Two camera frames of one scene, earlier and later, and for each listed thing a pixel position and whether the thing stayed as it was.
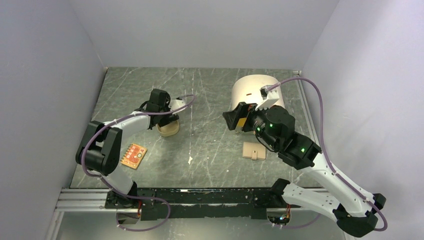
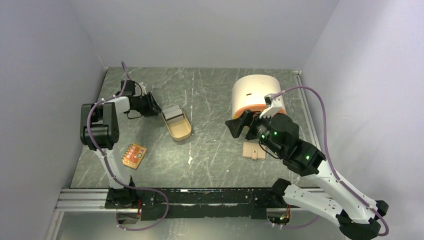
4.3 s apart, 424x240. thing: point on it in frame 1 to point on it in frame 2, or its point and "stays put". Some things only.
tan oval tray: (168, 129) to (180, 129)
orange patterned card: (133, 155) stays put
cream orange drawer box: (246, 88) stays put
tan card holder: (254, 150) stays put
